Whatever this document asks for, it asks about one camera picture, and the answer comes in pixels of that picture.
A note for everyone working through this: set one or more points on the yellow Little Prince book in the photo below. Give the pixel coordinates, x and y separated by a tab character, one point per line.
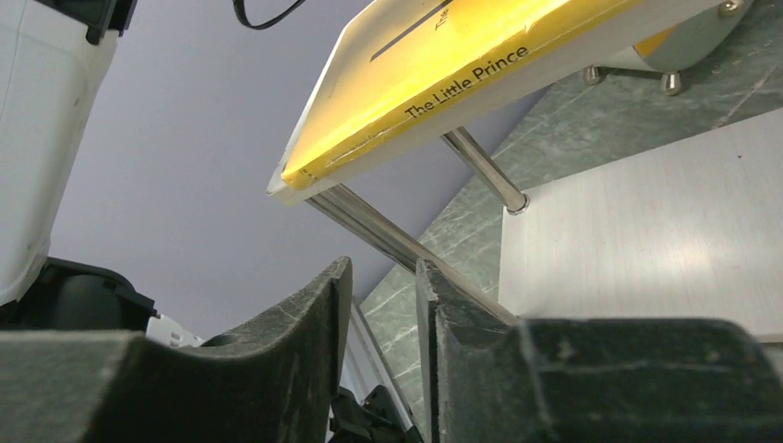
399	63

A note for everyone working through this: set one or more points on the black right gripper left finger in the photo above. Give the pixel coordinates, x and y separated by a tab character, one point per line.
77	365

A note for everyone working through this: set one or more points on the white two-tier shelf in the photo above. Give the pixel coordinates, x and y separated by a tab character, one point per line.
692	228

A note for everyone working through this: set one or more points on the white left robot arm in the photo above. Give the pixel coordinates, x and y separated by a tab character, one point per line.
54	58

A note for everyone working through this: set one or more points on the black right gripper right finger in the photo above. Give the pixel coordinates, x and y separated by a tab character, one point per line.
489	379

